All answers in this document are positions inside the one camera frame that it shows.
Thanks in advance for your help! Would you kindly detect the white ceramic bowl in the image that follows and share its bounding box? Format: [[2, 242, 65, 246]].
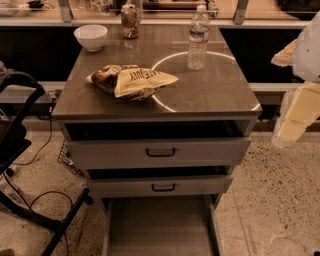
[[74, 24, 108, 52]]

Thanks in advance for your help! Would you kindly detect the upper grey drawer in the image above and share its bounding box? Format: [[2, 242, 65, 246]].
[[66, 137, 250, 170]]

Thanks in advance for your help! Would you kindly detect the black floor cable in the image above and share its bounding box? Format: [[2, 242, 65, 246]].
[[2, 113, 75, 256]]

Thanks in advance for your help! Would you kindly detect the grey drawer cabinet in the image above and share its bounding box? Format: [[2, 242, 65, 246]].
[[54, 25, 261, 256]]

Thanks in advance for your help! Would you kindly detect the lower grey drawer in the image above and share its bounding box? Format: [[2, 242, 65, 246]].
[[87, 175, 232, 198]]

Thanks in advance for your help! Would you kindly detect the patterned drink can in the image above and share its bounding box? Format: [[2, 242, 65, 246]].
[[121, 4, 138, 39]]

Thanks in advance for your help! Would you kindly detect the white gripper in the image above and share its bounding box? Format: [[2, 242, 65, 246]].
[[271, 11, 320, 148]]

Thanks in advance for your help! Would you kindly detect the clear plastic water bottle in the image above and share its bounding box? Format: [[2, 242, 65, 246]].
[[187, 5, 210, 70]]

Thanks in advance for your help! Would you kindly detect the yellow brown snack bag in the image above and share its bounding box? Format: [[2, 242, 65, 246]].
[[86, 64, 178, 100]]

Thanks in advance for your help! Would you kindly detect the grey drawer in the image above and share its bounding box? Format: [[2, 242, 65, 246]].
[[87, 175, 232, 198], [66, 137, 250, 170]]

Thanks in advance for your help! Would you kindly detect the black rolling cart frame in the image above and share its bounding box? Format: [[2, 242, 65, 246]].
[[0, 69, 91, 256]]

